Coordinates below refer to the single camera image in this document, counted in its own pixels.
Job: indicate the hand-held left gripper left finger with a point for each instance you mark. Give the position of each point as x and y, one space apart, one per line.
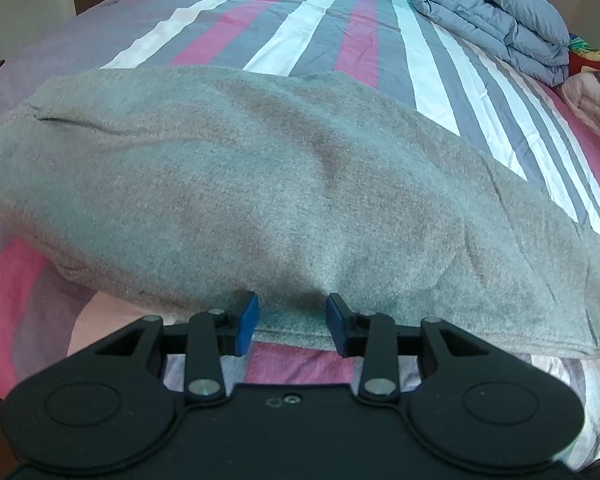
246 322

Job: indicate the folded blue-grey duvet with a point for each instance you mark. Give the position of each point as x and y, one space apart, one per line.
485 5

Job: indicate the striped bed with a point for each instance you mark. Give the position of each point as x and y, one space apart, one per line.
300 20

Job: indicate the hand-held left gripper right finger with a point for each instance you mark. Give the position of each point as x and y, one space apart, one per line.
338 325

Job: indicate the colourful folded blanket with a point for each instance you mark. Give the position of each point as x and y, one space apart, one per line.
592 57

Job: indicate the grey pants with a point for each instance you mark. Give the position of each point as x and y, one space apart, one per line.
260 185

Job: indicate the folded pink quilt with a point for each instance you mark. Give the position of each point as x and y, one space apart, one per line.
595 100

